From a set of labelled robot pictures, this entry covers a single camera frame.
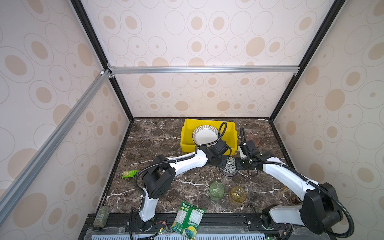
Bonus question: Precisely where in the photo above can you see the yellow glass cup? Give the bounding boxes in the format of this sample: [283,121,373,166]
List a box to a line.
[229,186,248,205]

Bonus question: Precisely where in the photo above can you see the pink glass cup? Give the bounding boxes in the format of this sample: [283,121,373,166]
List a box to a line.
[250,135,261,146]

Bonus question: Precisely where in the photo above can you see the green glass cup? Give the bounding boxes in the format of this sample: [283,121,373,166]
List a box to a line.
[209,182,225,201]

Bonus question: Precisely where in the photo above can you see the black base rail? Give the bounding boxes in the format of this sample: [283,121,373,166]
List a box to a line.
[79,213,332,240]

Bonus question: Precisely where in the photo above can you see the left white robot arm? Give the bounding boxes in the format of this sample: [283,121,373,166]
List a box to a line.
[134,140,232,222]

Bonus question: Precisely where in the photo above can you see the small bottle at base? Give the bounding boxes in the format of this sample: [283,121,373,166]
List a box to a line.
[93,206,111,229]

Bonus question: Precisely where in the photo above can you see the horizontal aluminium frame bar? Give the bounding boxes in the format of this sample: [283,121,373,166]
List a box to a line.
[110,65,300,75]

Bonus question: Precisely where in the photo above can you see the yellow plastic bin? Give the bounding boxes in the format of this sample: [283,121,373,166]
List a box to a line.
[180,119,238,157]

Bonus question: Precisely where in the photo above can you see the small green packet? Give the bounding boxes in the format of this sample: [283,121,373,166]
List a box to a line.
[122,170,137,179]

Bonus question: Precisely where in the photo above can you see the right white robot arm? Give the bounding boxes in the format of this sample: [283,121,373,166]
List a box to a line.
[236,140,355,238]

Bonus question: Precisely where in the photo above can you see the green snack bag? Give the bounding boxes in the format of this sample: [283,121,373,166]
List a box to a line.
[171,202,206,240]

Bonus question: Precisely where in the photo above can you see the left aluminium frame bar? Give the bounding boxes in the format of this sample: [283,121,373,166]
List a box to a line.
[1,69,112,224]

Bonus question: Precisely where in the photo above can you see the black floral pattern bowl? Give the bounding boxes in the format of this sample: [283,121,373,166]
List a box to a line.
[220,157,239,177]

